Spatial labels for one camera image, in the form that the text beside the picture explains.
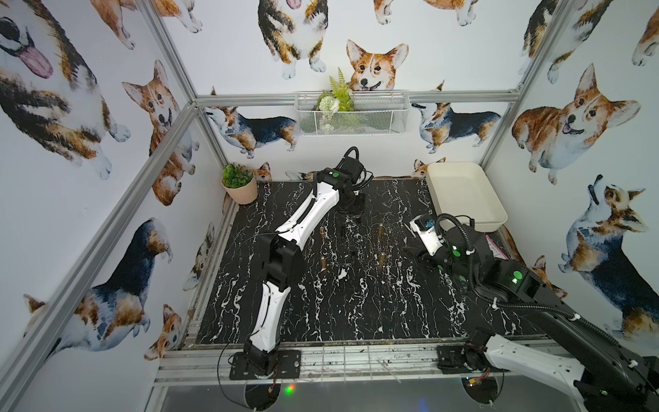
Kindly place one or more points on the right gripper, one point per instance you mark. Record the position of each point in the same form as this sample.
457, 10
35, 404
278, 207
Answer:
424, 254

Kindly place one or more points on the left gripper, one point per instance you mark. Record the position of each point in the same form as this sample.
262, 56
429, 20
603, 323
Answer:
347, 201

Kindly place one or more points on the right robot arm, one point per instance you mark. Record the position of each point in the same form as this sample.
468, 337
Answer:
598, 372

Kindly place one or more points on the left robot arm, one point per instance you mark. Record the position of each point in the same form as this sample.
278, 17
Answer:
280, 254

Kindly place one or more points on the pink paper card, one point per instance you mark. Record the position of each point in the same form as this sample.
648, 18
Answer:
498, 252

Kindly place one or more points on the cream plastic tray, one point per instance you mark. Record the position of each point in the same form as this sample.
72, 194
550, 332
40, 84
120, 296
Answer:
462, 188

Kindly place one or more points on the artificial fern with white flower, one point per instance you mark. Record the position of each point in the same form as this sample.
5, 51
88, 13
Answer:
336, 105

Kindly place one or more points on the small potted green plant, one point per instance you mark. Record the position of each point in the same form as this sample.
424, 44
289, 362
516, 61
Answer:
240, 183

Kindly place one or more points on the white wire wall basket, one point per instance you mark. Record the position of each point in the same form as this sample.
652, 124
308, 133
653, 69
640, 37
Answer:
368, 113

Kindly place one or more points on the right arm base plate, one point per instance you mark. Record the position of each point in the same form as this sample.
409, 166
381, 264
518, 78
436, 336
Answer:
458, 360

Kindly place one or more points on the aluminium front rail frame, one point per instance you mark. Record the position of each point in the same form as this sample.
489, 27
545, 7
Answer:
316, 364

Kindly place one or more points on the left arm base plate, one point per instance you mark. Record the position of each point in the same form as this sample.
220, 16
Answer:
280, 364

